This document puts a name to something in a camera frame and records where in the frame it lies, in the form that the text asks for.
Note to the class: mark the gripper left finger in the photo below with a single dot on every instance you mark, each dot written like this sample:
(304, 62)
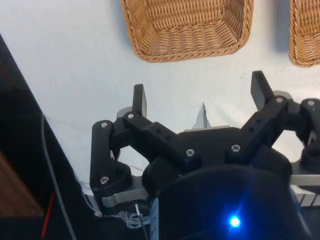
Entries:
(160, 140)

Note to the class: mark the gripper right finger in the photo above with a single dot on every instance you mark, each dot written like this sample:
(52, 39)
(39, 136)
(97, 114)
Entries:
(260, 125)

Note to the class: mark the brown wicker basket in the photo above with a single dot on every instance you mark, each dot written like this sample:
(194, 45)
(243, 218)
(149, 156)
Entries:
(306, 37)
(187, 37)

